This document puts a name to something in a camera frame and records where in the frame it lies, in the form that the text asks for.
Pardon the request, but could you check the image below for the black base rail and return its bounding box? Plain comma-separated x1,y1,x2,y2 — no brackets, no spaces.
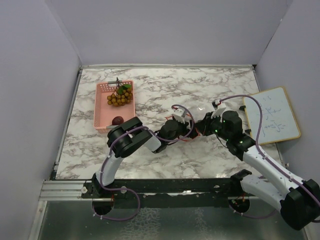
81,178,250,209

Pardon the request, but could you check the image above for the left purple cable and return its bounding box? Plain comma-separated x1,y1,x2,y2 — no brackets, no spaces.
99,103,196,191

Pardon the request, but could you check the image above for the pink plastic basket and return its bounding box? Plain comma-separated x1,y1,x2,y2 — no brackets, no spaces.
93,80,136,134

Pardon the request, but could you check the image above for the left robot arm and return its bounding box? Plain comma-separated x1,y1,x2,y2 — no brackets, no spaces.
92,116,197,198

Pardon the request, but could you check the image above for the clear orange zip bag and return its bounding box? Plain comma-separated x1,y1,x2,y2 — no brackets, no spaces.
167,103,214,137

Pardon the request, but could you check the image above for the dark red fake fruit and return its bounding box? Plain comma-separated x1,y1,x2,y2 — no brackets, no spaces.
111,116,124,126

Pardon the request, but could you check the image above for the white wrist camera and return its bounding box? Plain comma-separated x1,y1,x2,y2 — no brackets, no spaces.
172,107,186,124
211,99,227,119

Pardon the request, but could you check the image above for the small whiteboard yellow frame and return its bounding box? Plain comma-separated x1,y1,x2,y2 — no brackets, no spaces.
243,86,301,145

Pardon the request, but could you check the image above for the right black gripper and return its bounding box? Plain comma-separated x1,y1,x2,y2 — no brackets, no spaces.
193,111,231,142

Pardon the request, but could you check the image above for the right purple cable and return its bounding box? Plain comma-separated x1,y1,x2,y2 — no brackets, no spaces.
219,94,320,223

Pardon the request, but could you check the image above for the purple cable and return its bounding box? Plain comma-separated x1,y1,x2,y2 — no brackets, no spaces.
219,94,320,223
99,103,196,191

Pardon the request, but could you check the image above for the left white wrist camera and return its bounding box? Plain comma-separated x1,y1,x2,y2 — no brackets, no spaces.
172,107,186,124

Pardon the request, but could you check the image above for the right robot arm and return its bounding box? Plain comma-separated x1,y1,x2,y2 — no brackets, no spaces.
195,110,320,230

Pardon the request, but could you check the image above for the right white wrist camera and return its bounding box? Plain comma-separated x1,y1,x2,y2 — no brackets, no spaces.
211,99,227,119

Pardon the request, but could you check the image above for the brown fake grape bunch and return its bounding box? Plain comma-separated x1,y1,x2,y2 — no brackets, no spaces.
107,77,134,107

